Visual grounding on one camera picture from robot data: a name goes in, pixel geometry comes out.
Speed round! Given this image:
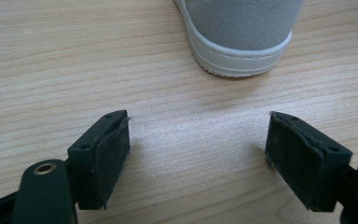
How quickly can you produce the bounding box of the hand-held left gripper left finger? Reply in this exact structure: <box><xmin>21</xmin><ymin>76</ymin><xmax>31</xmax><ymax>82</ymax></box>
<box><xmin>64</xmin><ymin>109</ymin><xmax>131</xmax><ymax>211</ymax></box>

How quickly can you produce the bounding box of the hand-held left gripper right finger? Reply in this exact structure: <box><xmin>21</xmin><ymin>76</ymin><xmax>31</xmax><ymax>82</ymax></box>
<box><xmin>264</xmin><ymin>110</ymin><xmax>354</xmax><ymax>213</ymax></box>

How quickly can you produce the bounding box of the grey shoe with white sole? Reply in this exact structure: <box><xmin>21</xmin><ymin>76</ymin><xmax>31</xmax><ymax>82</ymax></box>
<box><xmin>172</xmin><ymin>0</ymin><xmax>306</xmax><ymax>78</ymax></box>

